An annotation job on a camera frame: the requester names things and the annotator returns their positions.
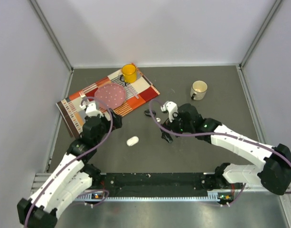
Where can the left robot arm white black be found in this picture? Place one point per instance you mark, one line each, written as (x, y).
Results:
(72, 176)

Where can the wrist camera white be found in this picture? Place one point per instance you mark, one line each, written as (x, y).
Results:
(171, 108)
(91, 109)

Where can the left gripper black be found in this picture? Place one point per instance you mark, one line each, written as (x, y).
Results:
(116, 120)

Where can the cream enamel mug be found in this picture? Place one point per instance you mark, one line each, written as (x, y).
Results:
(198, 90)

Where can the yellow mug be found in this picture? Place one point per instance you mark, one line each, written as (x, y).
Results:
(128, 73)

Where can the patterned orange placemat cloth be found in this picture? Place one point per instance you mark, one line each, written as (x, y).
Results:
(74, 116)

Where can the pink dotted plate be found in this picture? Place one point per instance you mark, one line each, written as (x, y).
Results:
(112, 94)

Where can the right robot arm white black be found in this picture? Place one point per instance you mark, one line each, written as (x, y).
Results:
(270, 166)

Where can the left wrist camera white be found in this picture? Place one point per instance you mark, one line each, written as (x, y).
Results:
(91, 109)

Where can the white earbud charging case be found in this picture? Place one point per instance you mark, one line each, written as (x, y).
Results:
(132, 141)

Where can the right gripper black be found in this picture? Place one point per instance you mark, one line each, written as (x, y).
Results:
(171, 126)

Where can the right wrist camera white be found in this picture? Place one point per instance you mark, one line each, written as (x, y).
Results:
(171, 108)

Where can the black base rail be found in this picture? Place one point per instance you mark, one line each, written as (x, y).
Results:
(156, 184)

